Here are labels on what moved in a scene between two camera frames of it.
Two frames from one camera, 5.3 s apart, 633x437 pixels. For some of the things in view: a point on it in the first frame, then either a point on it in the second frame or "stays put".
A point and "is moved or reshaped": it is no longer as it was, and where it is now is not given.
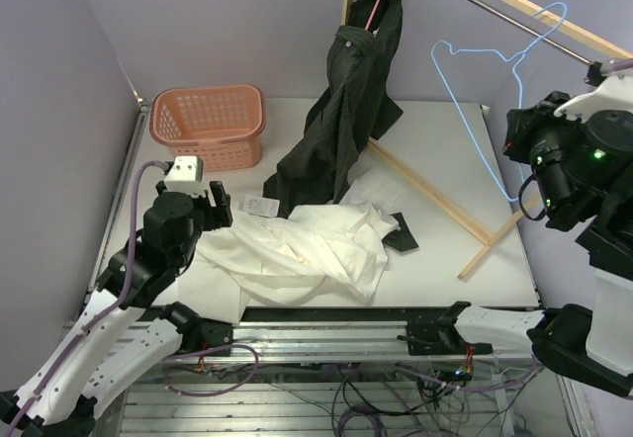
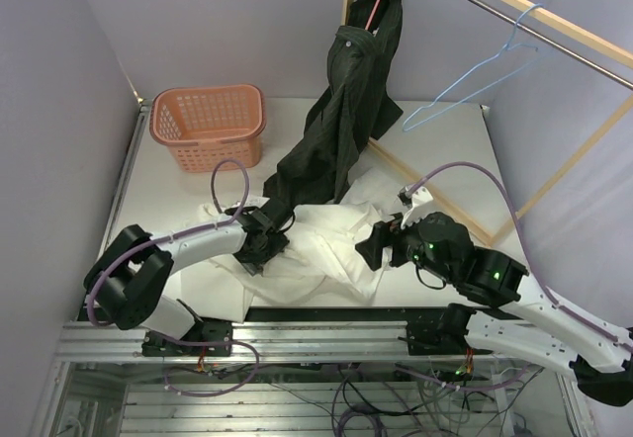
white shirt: (287, 260) is moved or reshaped
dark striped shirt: (351, 110) stays put
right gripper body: (544, 133) -> (403, 240)
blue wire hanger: (519, 84) -> (509, 45)
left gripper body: (210, 216) -> (276, 242)
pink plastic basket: (223, 125) stays put
